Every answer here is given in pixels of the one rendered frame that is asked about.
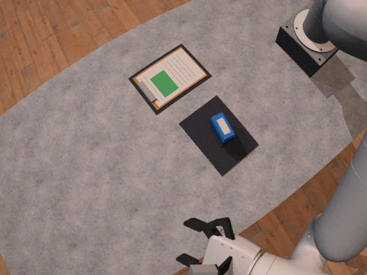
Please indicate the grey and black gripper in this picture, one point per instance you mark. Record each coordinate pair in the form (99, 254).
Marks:
(244, 252)

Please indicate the blue self-inking stamp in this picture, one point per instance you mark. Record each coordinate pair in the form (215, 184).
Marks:
(221, 129)

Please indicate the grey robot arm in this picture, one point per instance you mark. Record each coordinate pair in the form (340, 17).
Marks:
(339, 233)

